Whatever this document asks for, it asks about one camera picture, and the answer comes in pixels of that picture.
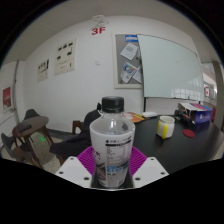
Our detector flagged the red wall poster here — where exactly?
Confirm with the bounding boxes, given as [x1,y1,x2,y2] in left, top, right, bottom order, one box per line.
[2,86,13,111]

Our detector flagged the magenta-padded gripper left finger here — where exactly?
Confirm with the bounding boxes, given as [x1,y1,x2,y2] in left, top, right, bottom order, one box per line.
[54,145,96,188]

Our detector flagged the small white wall poster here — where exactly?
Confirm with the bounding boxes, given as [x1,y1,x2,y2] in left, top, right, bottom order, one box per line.
[36,58,50,83]

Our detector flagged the flat round red coaster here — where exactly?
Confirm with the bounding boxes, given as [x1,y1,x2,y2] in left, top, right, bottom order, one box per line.
[182,128,196,138]

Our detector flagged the white mug yellow handle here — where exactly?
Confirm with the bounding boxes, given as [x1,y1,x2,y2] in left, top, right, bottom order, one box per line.
[156,115,176,140]

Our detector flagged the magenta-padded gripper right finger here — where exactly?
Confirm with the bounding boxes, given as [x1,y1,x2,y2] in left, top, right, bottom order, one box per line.
[129,146,170,188]

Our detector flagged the blue cardboard box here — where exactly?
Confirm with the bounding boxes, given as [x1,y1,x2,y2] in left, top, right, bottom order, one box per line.
[177,101,214,125]

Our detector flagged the black jacket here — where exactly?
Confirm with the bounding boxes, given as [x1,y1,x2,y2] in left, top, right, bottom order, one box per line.
[82,102,103,134]

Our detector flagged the dark chair wooden legs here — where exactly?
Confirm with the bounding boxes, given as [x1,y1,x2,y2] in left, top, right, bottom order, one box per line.
[49,119,93,164]

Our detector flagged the clear plastic water bottle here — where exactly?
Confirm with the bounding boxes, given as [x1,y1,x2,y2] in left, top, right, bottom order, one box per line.
[89,95,136,189]

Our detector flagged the large white wall poster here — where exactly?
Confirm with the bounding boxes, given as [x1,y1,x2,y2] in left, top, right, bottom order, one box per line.
[54,38,78,76]

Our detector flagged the large whiteboard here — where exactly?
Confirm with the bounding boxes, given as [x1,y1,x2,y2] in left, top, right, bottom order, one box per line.
[136,34,205,102]

